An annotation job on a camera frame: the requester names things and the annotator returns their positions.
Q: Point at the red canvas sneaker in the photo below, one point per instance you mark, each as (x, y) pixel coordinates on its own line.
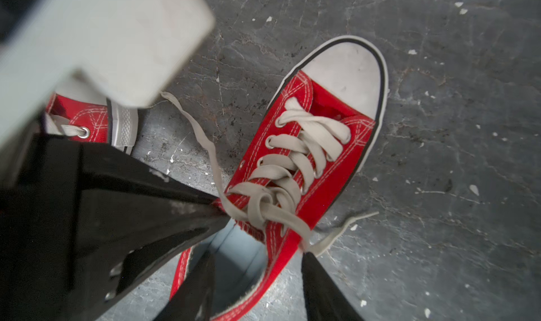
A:
(81, 113)
(318, 131)

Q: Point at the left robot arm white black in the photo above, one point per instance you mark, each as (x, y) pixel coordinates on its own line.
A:
(128, 50)

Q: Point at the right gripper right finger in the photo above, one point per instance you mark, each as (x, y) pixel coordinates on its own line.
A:
(323, 299)

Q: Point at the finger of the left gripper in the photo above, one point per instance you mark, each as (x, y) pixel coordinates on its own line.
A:
(93, 198)
(107, 274)

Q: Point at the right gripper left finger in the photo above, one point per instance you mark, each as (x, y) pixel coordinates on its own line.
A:
(193, 300)

